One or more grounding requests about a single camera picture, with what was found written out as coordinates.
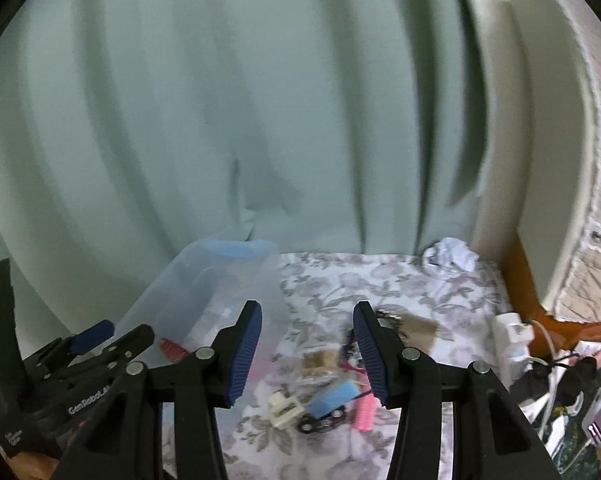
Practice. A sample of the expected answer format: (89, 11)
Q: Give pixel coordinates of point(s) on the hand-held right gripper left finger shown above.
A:
(243, 355)

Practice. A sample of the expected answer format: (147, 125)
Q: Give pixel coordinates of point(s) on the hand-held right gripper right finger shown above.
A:
(370, 355)

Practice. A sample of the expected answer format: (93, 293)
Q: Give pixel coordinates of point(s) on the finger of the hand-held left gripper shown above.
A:
(93, 335)
(130, 342)

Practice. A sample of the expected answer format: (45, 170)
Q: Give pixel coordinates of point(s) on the pink hair roller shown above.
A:
(363, 412)

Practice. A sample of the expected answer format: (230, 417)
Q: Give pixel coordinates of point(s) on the clear plastic container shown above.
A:
(205, 285)

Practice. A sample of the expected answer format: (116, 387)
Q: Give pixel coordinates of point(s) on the red hair roller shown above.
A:
(173, 350)

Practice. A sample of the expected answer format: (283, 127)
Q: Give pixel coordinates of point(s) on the small gold box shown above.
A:
(318, 362)

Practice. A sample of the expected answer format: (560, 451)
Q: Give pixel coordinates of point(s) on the blue sponge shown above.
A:
(330, 397)

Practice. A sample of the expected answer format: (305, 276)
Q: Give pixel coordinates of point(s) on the cream plastic clip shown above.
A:
(283, 407)

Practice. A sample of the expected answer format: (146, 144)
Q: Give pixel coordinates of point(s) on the floral bed sheet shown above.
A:
(380, 280)

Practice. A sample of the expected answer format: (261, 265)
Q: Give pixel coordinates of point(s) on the crumpled white paper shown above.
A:
(453, 255)

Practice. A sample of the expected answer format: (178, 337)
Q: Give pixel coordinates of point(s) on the white power adapter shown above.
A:
(512, 340)

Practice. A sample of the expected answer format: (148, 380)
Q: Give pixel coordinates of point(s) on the white padded headboard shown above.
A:
(545, 160)

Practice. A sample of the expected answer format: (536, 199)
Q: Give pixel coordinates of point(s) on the light green curtain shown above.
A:
(230, 85)

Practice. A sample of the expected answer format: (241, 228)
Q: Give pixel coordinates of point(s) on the wooden bed frame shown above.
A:
(517, 280)

